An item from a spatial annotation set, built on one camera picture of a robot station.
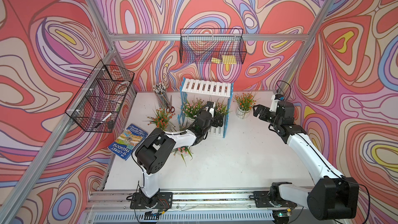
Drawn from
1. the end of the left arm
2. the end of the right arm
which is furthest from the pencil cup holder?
the end of the right arm

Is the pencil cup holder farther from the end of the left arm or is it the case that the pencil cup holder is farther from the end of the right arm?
the end of the right arm

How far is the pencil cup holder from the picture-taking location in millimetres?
996
